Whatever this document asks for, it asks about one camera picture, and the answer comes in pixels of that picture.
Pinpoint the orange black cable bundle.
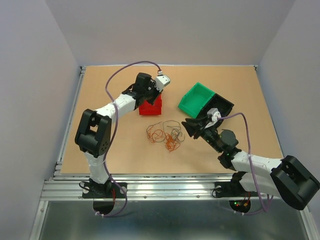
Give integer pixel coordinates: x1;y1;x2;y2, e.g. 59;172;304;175
145;120;186;153

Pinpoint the aluminium rail frame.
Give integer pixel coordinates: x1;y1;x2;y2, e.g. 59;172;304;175
30;65;319;240

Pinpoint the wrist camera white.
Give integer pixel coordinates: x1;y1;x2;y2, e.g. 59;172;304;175
206;107;222;124
154;70;171;92

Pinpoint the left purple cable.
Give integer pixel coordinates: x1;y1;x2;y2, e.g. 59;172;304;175
94;60;162;219

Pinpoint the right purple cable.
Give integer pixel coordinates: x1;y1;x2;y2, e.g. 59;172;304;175
219;112;275;217

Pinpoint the red plastic bin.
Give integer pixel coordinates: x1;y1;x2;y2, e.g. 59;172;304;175
138;95;162;116

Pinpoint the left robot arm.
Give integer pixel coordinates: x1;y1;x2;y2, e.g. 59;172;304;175
74;72;171;199

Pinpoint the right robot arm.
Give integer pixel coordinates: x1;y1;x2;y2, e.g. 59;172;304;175
182;115;320;210

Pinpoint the green plastic bin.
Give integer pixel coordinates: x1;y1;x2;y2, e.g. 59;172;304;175
178;82;216;118

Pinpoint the black plastic bin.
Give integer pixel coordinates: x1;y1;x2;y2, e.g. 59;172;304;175
196;93;234;118

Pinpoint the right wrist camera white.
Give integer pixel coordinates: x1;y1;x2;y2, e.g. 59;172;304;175
206;107;222;124

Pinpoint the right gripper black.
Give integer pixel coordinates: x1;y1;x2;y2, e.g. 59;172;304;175
181;115;223;153

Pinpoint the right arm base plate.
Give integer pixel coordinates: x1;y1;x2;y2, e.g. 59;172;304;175
211;181;249;198

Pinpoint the purple cable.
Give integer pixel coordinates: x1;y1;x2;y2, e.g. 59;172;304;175
94;60;162;219
219;112;275;217

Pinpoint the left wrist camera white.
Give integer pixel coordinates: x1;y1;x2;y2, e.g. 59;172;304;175
154;70;171;92

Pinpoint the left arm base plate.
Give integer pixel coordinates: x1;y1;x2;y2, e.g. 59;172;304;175
78;181;125;199

